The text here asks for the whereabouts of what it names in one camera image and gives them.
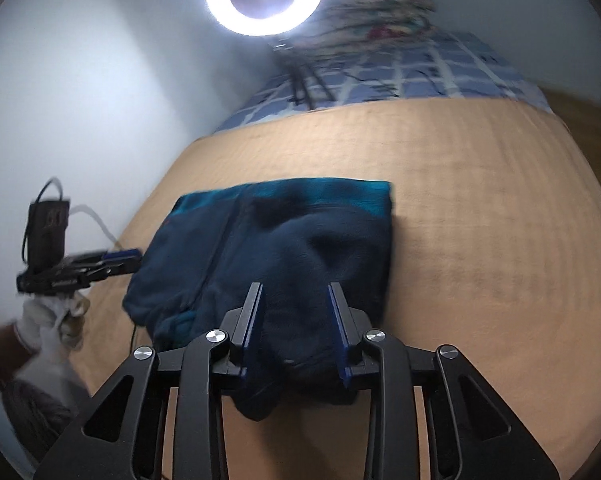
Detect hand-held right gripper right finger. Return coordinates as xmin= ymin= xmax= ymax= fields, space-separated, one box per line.
xmin=327 ymin=281 xmax=561 ymax=480

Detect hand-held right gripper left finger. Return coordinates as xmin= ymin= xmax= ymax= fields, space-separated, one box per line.
xmin=33 ymin=282 xmax=264 ymax=480

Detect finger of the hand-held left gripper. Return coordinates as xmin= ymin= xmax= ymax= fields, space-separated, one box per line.
xmin=86 ymin=259 xmax=142 ymax=282
xmin=100 ymin=248 xmax=142 ymax=264

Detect teal plaid fleece jacket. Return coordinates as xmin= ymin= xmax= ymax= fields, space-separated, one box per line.
xmin=122 ymin=177 xmax=397 ymax=422

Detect person's left forearm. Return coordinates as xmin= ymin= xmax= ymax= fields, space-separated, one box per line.
xmin=0 ymin=322 xmax=37 ymax=403

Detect person's left hand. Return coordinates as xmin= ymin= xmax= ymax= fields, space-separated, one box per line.
xmin=13 ymin=291 xmax=90 ymax=357

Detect grey cloth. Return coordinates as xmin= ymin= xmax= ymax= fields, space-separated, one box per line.
xmin=0 ymin=347 xmax=92 ymax=461

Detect tan blanket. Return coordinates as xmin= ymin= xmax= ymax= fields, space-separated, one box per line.
xmin=45 ymin=97 xmax=601 ymax=480

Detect black tripod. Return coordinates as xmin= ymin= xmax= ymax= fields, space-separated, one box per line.
xmin=272 ymin=41 xmax=334 ymax=109

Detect blue checked bedsheet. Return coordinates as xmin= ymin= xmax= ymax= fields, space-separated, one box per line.
xmin=213 ymin=30 xmax=554 ymax=134

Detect floral pillow pile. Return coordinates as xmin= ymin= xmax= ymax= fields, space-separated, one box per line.
xmin=285 ymin=0 xmax=439 ymax=55

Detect white cable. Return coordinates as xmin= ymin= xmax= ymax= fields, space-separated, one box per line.
xmin=50 ymin=176 xmax=118 ymax=251

